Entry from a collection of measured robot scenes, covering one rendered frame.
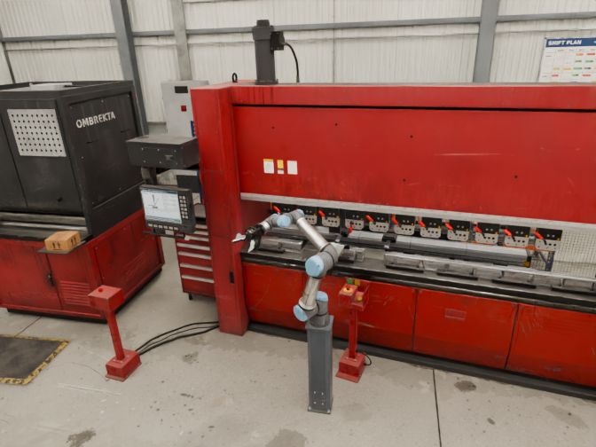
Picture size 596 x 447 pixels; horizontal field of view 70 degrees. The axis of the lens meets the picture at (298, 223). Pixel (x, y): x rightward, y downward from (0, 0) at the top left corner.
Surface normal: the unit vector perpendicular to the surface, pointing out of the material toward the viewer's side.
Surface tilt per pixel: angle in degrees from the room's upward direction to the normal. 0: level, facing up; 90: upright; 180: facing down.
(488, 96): 90
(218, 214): 90
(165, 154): 90
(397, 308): 90
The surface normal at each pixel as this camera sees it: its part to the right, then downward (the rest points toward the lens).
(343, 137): -0.33, 0.37
